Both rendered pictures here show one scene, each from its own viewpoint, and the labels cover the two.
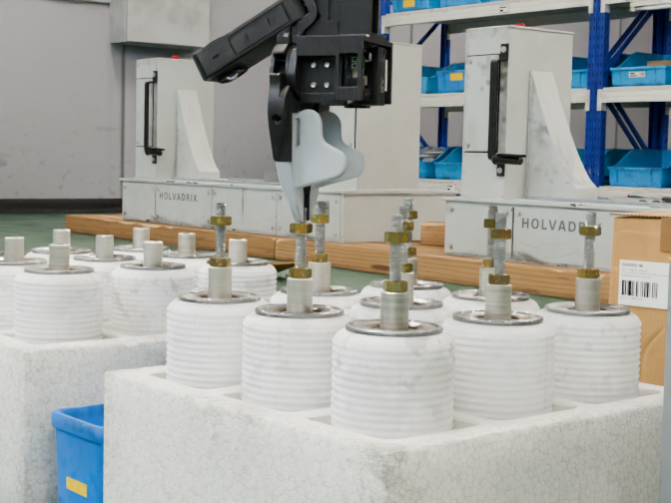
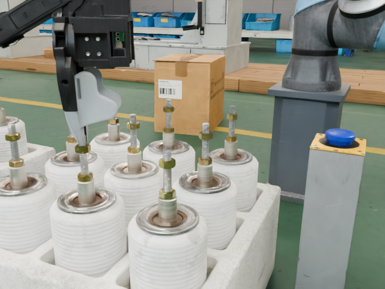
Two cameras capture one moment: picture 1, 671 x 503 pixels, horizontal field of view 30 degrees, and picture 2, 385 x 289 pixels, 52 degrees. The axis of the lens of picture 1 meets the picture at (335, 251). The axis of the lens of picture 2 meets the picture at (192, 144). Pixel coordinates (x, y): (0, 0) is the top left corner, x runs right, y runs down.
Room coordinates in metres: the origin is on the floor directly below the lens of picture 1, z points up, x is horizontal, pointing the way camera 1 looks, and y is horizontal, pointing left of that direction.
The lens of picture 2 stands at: (0.57, 0.12, 0.49)
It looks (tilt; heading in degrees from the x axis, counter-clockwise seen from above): 19 degrees down; 334
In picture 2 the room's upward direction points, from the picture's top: 1 degrees clockwise
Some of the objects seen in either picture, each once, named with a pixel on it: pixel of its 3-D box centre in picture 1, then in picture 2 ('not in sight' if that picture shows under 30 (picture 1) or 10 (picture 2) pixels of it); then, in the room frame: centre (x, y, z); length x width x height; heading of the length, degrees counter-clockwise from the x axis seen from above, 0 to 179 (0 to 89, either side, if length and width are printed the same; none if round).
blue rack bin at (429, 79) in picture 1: (434, 80); not in sight; (8.27, -0.63, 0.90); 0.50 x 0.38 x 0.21; 127
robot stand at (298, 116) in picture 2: not in sight; (305, 140); (1.38, -0.63, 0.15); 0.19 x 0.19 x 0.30; 38
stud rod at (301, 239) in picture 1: (301, 251); (83, 163); (1.06, 0.03, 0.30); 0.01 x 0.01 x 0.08
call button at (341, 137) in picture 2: not in sight; (339, 139); (0.96, -0.31, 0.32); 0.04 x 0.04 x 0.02
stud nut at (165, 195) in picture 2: (394, 285); (167, 193); (0.96, -0.05, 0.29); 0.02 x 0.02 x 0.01; 14
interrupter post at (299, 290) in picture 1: (300, 296); (86, 191); (1.05, 0.03, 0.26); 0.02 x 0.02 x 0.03
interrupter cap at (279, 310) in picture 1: (299, 312); (87, 200); (1.05, 0.03, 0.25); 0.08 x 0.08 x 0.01
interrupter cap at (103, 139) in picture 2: (406, 285); (114, 139); (1.30, -0.07, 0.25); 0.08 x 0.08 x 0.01
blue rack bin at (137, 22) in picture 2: not in sight; (145, 19); (6.51, -2.02, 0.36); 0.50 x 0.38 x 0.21; 129
